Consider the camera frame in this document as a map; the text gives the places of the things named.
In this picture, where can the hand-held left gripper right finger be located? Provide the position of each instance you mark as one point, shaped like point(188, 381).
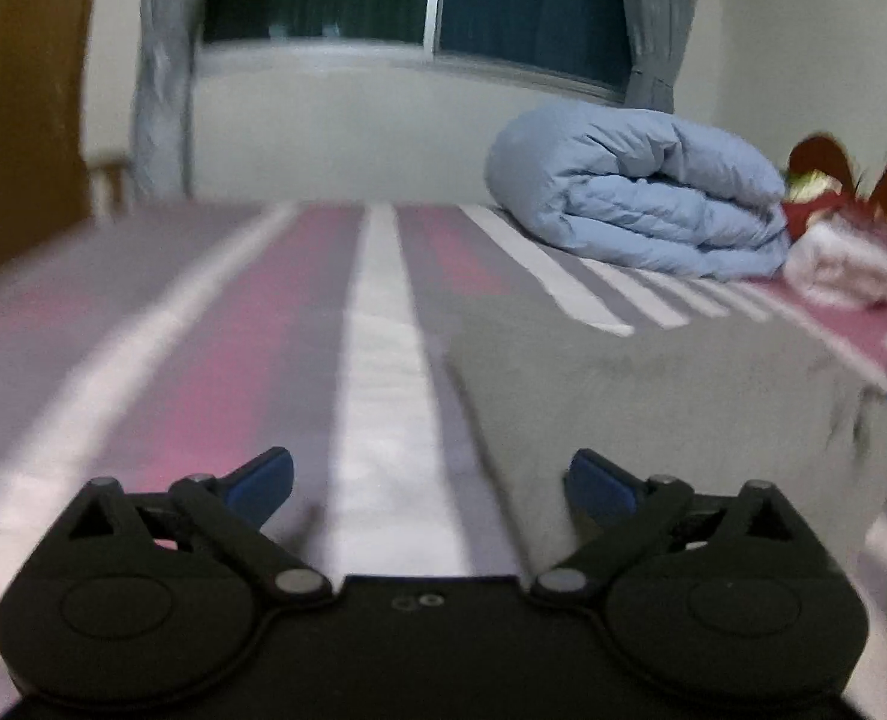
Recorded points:
point(600, 480)

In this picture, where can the folded white pink blanket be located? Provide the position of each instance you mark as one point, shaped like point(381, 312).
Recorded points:
point(848, 262)

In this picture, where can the grey curtain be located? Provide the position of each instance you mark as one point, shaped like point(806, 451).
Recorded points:
point(653, 15)
point(162, 75)

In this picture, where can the brown wooden door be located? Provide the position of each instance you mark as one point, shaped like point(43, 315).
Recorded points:
point(16, 90)

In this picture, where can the wooden chair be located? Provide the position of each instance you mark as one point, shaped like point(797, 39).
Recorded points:
point(109, 180)

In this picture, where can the dark window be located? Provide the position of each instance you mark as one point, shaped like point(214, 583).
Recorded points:
point(488, 0)

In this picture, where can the grey pants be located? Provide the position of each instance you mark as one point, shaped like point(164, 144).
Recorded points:
point(638, 390)

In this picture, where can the folded light blue duvet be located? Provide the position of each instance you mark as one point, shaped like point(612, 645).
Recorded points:
point(638, 187)

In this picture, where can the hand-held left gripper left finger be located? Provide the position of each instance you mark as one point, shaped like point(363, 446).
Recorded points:
point(263, 476)

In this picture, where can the pink grey striped bed sheet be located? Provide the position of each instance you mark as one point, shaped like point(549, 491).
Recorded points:
point(263, 330)

